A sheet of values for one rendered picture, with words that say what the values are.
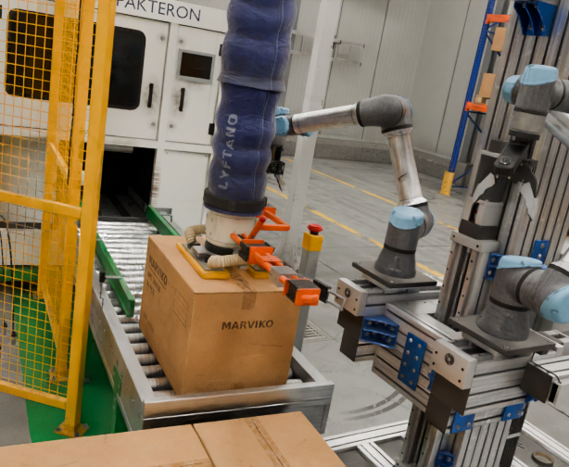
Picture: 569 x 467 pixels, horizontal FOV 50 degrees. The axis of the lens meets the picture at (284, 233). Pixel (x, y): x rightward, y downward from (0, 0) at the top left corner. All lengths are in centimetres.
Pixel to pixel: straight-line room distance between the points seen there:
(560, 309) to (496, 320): 21
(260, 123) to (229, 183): 23
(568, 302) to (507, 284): 18
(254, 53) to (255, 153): 33
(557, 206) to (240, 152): 106
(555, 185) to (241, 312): 109
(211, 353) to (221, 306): 17
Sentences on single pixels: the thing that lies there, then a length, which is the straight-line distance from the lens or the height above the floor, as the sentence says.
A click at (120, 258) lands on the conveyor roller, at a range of 344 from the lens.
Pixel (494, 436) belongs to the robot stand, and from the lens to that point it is 247.
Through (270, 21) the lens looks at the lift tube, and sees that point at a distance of 209.
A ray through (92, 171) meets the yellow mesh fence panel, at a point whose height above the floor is 117.
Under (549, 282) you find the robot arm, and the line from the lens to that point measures 180.
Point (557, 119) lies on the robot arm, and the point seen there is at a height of 166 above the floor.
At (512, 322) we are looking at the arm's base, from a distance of 190.
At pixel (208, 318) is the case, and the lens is 205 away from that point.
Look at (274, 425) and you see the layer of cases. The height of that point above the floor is 54.
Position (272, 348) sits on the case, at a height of 73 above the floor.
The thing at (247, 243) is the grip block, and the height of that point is 110.
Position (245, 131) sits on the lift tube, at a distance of 210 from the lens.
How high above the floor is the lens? 169
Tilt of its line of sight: 15 degrees down
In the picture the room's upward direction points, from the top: 10 degrees clockwise
